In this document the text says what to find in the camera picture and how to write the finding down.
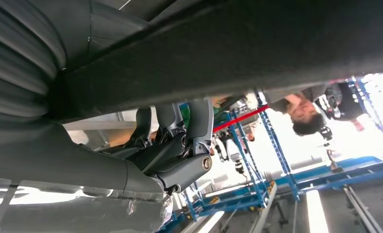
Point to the blue metal shelf rack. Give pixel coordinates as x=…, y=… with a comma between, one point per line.
x=252, y=173
x=345, y=173

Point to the red barrier belt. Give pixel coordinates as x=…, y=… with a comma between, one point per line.
x=239, y=119

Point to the person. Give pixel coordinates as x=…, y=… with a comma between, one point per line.
x=307, y=119

